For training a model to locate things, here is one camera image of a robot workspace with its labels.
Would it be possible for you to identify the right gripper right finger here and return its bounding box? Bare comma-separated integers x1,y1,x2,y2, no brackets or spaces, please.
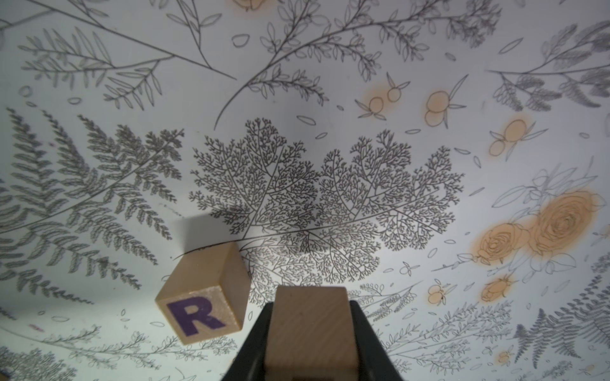
349,300,403,381

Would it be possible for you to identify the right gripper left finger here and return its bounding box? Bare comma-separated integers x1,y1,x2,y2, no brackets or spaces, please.
222,303,273,381

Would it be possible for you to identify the wooden block brown E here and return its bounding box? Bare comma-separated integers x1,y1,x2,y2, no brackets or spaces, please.
264,286,359,380

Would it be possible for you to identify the wooden block purple R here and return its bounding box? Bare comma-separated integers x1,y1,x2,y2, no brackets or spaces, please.
155,242,251,345

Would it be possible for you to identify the floral table mat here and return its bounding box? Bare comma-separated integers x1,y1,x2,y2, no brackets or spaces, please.
1,1,609,380

